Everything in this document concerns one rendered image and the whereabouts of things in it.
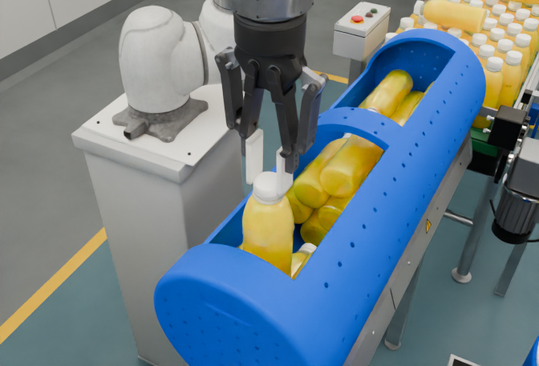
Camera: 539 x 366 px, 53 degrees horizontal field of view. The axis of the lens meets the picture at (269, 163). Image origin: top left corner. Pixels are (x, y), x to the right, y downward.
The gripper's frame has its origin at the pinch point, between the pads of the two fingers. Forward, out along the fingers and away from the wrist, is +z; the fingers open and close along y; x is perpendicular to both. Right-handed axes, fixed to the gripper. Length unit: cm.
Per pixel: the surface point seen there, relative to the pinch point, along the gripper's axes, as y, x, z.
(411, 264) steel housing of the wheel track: 13, 38, 49
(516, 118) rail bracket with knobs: 22, 86, 35
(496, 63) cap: 13, 94, 26
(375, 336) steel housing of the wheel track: 14, 17, 49
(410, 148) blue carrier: 9.2, 32.7, 15.3
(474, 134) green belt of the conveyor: 13, 90, 46
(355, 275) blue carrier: 11.9, 3.9, 18.0
